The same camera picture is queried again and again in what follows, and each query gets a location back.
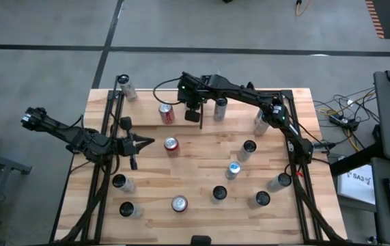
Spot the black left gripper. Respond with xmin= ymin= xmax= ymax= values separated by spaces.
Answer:
xmin=112 ymin=116 xmax=156 ymax=171

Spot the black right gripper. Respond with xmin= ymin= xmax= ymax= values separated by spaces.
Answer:
xmin=176 ymin=71 xmax=210 ymax=123

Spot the red Coca-Cola can white script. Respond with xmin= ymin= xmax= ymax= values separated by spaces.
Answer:
xmin=158 ymin=102 xmax=176 ymax=125

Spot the silver slim can black lid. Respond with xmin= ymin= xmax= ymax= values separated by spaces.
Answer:
xmin=266 ymin=172 xmax=293 ymax=193
xmin=119 ymin=201 xmax=144 ymax=219
xmin=111 ymin=173 xmax=137 ymax=194
xmin=247 ymin=190 xmax=271 ymax=210

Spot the silver slim can green print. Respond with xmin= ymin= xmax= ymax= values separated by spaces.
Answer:
xmin=117 ymin=74 xmax=139 ymax=103

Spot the raised wooden shelf board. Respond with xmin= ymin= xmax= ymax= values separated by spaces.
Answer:
xmin=119 ymin=89 xmax=203 ymax=128

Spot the silver Celsius Arctic Vibe can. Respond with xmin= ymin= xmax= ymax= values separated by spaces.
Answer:
xmin=212 ymin=97 xmax=229 ymax=123
xmin=210 ymin=185 xmax=228 ymax=206

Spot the red zero sugar cola can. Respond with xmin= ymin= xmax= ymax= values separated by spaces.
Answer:
xmin=171 ymin=195 xmax=189 ymax=213

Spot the silver Celsius can yellow print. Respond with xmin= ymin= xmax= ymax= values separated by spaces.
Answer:
xmin=236 ymin=139 xmax=257 ymax=163

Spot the grey metal side table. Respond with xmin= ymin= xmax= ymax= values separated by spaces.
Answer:
xmin=0 ymin=146 xmax=33 ymax=246

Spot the black power strip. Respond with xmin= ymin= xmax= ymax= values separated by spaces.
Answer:
xmin=329 ymin=114 xmax=360 ymax=133

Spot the black desk leg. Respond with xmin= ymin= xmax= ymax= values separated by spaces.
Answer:
xmin=329 ymin=141 xmax=378 ymax=177

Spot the white paper sheet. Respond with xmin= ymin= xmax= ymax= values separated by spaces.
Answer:
xmin=336 ymin=163 xmax=376 ymax=206

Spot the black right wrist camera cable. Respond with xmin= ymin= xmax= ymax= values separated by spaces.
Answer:
xmin=152 ymin=77 xmax=182 ymax=105

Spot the black aluminium table frame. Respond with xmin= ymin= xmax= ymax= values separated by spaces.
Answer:
xmin=78 ymin=75 xmax=324 ymax=244

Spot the black table-level camera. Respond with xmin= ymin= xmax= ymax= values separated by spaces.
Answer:
xmin=190 ymin=234 xmax=212 ymax=246

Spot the black braided cable sleeve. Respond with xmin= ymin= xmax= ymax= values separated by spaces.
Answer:
xmin=56 ymin=184 xmax=112 ymax=244
xmin=292 ymin=170 xmax=348 ymax=244

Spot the yellow floor cable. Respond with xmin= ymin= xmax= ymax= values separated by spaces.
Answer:
xmin=317 ymin=89 xmax=376 ymax=153
xmin=295 ymin=0 xmax=314 ymax=17

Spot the black cable adapter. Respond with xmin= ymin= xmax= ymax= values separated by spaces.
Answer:
xmin=312 ymin=139 xmax=336 ymax=152

